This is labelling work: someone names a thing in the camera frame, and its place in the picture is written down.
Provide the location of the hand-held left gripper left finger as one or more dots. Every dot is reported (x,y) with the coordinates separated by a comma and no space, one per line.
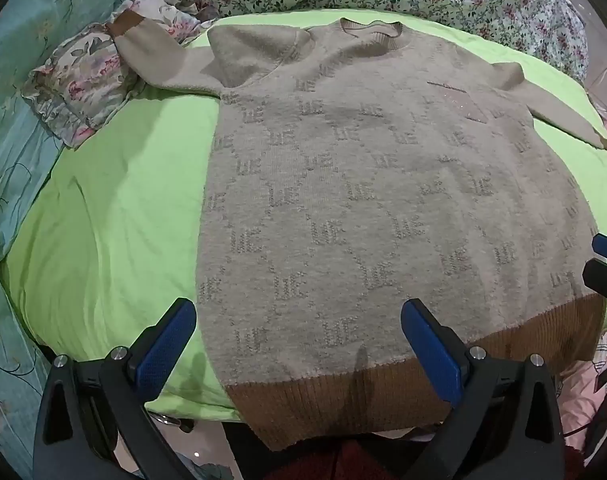
(168,345)

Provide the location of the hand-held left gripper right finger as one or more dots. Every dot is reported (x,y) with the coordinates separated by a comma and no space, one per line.
(431,350)

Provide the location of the beige patterned knit sweater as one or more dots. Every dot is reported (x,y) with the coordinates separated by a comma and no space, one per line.
(358,185)

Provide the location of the pink printed cloth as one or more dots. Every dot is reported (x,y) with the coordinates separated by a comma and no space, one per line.
(583,385)

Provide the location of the lime green bed sheet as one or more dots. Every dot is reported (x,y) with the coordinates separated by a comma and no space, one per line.
(108,220)

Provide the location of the dark red cloth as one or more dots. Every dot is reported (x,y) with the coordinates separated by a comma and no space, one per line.
(343,460)

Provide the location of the teal floral blanket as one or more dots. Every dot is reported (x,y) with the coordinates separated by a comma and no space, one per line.
(13,125)

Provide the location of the ruffled floral pillow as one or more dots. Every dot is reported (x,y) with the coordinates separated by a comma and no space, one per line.
(78,75)

